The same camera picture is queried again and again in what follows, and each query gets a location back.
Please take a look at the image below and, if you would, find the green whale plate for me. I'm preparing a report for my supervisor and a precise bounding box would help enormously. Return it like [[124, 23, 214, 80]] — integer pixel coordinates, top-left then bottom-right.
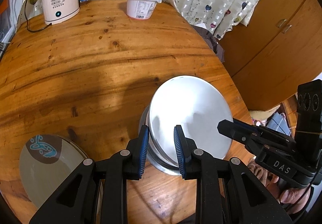
[[61, 137, 88, 159], [19, 135, 84, 208]]

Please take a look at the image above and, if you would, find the stainless steel bowl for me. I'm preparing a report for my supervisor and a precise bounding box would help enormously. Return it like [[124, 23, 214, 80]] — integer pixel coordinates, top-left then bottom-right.
[[138, 106, 181, 176]]

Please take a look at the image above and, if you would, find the small white blue-striped bowl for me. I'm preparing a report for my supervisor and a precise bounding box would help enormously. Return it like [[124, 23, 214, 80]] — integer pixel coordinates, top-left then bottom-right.
[[147, 75, 232, 165]]

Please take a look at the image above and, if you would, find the large white blue-striped bowl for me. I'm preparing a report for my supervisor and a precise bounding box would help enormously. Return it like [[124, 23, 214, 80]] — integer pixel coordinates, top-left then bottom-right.
[[147, 130, 179, 176]]

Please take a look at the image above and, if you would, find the person right hand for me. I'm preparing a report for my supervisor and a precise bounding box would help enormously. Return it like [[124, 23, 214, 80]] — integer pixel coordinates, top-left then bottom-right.
[[265, 175, 311, 214]]

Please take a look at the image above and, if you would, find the wooden cabinet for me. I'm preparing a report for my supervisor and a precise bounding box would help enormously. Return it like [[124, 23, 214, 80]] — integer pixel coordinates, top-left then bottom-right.
[[219, 0, 321, 111]]

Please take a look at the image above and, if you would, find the white plastic tub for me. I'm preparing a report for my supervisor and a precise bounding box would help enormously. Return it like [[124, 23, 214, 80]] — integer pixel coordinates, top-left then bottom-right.
[[126, 0, 162, 20]]

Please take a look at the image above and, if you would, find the black gripper tracking camera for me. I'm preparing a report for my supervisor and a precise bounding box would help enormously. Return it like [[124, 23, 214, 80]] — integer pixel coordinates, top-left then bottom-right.
[[295, 79, 321, 169]]

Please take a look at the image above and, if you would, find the black kettle power cord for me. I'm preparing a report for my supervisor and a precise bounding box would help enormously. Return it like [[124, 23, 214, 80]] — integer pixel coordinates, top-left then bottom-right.
[[23, 0, 53, 33]]

